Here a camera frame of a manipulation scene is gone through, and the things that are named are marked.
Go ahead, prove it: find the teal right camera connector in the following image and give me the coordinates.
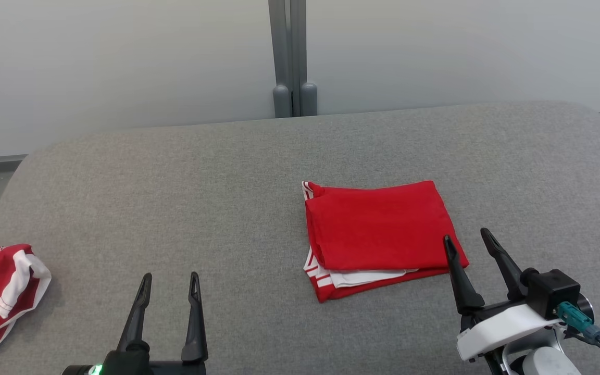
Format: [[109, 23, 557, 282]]
[[557, 301, 600, 340]]

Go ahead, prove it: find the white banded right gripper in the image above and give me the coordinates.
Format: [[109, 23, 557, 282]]
[[443, 228, 561, 363]]

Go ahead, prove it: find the grey fabric sofa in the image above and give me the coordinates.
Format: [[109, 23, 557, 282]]
[[0, 102, 600, 375]]

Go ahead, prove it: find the grey rounded post foot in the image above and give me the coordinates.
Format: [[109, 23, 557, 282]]
[[300, 82, 318, 116], [273, 84, 292, 119]]

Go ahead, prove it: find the grey partition post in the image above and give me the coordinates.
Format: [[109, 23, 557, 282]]
[[268, 0, 307, 118]]

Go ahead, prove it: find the red white basketball jersey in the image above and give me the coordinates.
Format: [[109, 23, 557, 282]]
[[302, 180, 470, 304]]

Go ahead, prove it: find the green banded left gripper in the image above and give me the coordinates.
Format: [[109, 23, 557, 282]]
[[60, 271, 209, 375]]

